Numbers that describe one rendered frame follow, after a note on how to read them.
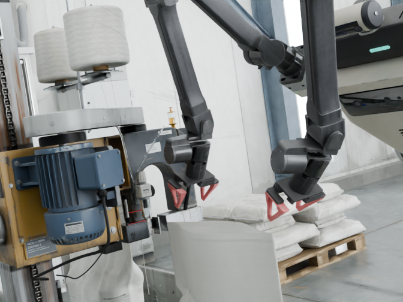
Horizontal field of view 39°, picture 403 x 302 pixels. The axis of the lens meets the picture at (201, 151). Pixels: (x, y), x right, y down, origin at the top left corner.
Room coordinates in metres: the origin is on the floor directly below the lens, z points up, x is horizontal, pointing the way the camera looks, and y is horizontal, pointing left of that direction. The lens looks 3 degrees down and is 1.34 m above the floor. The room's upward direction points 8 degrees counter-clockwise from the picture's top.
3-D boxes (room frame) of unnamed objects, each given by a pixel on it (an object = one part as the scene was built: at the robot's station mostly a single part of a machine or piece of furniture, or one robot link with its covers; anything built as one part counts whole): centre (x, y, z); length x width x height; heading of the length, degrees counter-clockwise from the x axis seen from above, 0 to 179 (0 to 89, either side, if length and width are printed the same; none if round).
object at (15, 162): (1.52, 0.43, 1.27); 0.12 x 0.09 x 0.09; 127
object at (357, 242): (4.96, -0.61, 0.07); 1.20 x 0.82 x 0.14; 129
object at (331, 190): (5.18, -0.86, 0.56); 0.67 x 0.43 x 0.15; 37
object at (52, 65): (1.78, 0.40, 1.61); 0.15 x 0.14 x 0.17; 37
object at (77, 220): (1.47, 0.35, 1.21); 0.15 x 0.15 x 0.25
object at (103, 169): (1.42, 0.26, 1.25); 0.10 x 0.08 x 0.12; 152
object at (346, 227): (4.99, -0.99, 0.20); 0.67 x 0.43 x 0.15; 127
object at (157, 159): (1.91, 0.22, 1.21); 0.30 x 0.25 x 0.30; 37
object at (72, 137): (1.47, 0.35, 1.35); 0.12 x 0.12 x 0.04
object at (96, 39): (1.57, 0.24, 1.61); 0.17 x 0.17 x 0.17
